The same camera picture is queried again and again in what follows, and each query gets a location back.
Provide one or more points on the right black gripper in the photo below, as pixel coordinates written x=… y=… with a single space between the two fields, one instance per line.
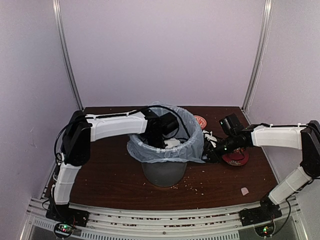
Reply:
x=214 y=157

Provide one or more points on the light blue plastic trash bag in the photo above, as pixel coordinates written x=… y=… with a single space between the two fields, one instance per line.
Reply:
x=189 y=129

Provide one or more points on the grey mesh trash bin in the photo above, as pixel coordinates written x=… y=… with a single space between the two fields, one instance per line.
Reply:
x=164 y=174

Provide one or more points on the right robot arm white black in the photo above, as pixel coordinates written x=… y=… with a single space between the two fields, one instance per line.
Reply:
x=304 y=137

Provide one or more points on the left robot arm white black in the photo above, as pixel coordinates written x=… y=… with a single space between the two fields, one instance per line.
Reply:
x=83 y=129

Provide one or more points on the orange white patterned bowl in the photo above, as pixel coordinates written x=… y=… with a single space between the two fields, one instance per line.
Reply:
x=201 y=121

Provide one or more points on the red floral overturned bowl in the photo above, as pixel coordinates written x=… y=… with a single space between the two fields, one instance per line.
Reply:
x=237 y=158

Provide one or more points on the small pink paper scrap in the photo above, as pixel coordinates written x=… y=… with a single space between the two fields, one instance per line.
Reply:
x=244 y=191

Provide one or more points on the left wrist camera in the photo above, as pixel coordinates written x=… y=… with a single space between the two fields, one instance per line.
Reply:
x=171 y=143

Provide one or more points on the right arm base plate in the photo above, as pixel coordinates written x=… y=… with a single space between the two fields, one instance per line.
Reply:
x=257 y=215

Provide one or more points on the right aluminium frame post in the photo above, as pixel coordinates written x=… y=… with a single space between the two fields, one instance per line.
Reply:
x=257 y=64

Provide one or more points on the aluminium frame post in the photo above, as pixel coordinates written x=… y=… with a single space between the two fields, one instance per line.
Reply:
x=257 y=64
x=66 y=57

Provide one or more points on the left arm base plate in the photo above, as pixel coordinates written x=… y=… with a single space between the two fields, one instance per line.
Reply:
x=71 y=216

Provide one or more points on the left aluminium frame post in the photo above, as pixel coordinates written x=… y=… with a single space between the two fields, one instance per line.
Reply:
x=66 y=57

